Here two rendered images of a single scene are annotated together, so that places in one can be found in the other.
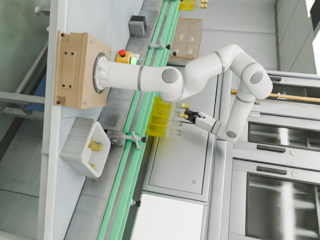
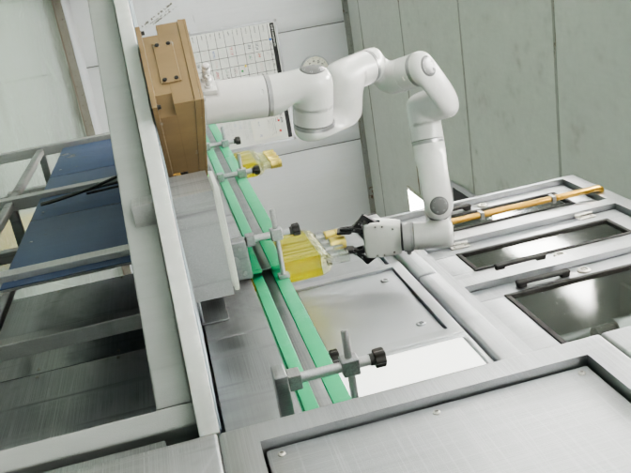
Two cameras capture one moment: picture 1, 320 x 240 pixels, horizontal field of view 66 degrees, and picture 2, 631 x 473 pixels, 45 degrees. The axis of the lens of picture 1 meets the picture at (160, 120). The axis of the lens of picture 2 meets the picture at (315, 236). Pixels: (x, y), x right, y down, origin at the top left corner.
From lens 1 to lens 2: 1.32 m
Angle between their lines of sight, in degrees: 44
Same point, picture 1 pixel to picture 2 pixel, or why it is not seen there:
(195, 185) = (424, 327)
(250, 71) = (416, 56)
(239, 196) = (517, 321)
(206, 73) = (360, 68)
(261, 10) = not seen: hidden behind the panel
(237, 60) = (391, 64)
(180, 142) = (353, 299)
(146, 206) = not seen: hidden behind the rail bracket
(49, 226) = (191, 321)
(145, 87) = (282, 92)
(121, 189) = (288, 318)
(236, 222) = (540, 344)
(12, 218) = not seen: outside the picture
